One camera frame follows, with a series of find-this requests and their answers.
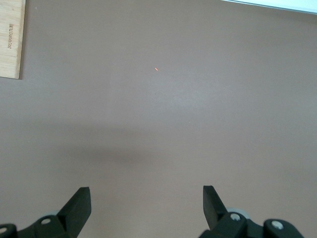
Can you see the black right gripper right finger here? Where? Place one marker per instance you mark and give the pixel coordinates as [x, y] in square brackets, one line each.
[216, 215]

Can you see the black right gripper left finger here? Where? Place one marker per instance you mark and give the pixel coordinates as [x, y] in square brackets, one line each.
[74, 213]

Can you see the wooden cutting board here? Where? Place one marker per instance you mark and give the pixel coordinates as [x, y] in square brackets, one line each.
[12, 49]

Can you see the brown table mat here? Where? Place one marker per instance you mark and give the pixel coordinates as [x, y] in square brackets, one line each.
[148, 111]

